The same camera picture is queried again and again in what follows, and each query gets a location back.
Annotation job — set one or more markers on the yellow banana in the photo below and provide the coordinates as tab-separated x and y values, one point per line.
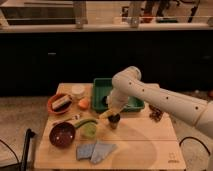
106	114

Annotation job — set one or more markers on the light green cup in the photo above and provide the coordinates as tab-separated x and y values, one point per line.
89	130

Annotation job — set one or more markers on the green plastic tray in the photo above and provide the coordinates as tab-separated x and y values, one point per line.
102	87

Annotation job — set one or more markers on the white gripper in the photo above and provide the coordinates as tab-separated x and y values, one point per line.
117	100

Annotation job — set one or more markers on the metal cup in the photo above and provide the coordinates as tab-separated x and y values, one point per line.
114	120

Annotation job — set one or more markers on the dish brush white handle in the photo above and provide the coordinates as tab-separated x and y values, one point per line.
105	99

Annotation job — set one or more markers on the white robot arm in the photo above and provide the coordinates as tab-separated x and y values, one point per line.
194	111

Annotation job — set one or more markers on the small red-white toy piece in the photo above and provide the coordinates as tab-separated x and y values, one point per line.
74	117

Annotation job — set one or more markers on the dark cabinet counter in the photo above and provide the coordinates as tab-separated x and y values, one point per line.
34	60

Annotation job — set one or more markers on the orange bowl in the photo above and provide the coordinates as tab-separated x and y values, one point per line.
62	109

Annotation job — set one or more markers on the dark red bowl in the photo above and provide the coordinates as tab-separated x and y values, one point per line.
62	135

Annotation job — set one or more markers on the brown dried food cluster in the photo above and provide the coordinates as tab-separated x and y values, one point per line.
156	114

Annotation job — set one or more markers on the blue grey cloth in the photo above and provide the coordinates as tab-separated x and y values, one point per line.
95	152

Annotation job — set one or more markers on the green ladle spoon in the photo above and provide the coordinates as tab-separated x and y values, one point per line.
83	122

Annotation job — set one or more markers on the orange carrot piece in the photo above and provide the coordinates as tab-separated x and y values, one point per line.
84	104

